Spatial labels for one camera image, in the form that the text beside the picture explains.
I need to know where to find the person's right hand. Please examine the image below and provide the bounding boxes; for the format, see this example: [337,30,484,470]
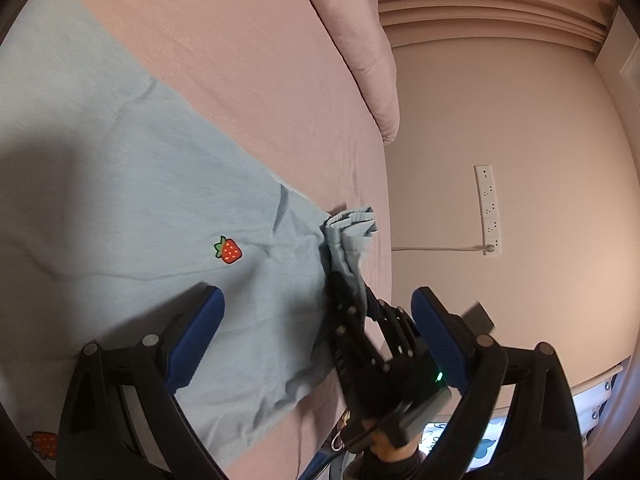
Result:
[367,420,418,462]

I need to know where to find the person's right forearm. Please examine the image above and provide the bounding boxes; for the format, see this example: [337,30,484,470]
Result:
[347,452,426,480]

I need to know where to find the pink duvet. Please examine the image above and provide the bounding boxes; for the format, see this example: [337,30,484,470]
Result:
[282,0,401,147]

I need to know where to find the pink curtain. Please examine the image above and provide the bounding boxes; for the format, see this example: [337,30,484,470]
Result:
[372,0,618,55]

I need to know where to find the light blue pants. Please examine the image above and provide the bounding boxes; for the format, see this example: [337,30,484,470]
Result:
[0,0,381,466]

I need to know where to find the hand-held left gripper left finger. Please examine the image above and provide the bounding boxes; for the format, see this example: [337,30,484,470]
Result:
[57,285,226,480]

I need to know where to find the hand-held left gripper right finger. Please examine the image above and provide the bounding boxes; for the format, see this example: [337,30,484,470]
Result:
[411,287,586,480]

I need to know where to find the pink bed sheet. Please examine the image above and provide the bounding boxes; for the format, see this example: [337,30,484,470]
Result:
[50,0,397,480]

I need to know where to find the white blue printed cloth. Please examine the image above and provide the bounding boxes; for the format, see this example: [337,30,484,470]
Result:
[422,417,508,473]

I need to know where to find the white power strip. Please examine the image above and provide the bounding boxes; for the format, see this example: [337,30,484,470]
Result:
[473,163,502,257]

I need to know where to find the blue lanyard strap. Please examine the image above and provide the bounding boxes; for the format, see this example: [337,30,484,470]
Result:
[299,422,362,480]

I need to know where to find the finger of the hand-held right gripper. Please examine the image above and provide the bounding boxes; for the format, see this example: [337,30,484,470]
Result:
[324,270,383,378]
[362,284,428,361]

